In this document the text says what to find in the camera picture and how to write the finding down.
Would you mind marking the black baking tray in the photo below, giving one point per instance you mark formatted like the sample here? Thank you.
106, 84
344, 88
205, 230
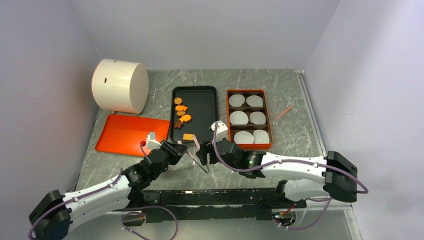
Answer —
202, 106

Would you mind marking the white paper cup front-left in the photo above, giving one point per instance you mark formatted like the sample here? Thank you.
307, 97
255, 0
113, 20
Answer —
243, 137

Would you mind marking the orange fish cookie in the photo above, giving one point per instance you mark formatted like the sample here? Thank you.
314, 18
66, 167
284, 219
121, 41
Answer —
185, 118
181, 108

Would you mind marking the white paper cup back-right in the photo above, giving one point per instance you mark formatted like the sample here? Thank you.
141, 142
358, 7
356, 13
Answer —
255, 101

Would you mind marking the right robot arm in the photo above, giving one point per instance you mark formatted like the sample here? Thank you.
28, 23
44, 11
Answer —
299, 178

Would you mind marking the orange small flower cookie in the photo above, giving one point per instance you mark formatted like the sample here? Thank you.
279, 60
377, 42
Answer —
180, 113

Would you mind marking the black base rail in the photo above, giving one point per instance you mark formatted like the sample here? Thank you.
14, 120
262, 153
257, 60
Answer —
250, 203

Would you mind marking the orange box lid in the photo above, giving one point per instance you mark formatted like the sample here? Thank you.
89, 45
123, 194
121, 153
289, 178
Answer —
122, 134

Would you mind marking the brown star cookie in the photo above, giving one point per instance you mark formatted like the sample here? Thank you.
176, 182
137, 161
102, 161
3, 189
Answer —
177, 124

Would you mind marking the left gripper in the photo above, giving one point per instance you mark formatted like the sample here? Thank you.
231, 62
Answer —
179, 150

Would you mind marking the orange cookie box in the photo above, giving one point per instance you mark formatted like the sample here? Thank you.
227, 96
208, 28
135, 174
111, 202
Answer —
249, 127

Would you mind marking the pink handled metal tongs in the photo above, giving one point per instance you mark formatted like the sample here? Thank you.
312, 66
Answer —
193, 156

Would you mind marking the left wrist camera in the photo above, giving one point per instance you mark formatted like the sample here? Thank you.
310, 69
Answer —
151, 142

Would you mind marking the white paper cup middle-right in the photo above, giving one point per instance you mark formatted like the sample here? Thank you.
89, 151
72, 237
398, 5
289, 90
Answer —
258, 118

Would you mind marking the white paper cup back-left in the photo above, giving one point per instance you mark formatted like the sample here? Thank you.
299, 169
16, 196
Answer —
236, 100

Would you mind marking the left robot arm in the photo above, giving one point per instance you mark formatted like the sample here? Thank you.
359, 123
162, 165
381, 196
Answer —
59, 213

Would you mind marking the white cylindrical drum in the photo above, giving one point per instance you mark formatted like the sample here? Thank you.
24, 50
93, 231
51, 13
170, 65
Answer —
120, 86

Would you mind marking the pink stick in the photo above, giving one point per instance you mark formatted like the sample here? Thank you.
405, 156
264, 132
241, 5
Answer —
283, 113

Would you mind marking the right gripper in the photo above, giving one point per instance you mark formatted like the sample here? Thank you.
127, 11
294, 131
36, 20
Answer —
205, 147

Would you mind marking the square cracker cookie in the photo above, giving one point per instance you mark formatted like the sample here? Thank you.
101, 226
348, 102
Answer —
188, 137

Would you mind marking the white paper cup middle-left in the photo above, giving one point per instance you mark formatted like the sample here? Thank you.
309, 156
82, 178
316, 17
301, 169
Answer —
238, 118

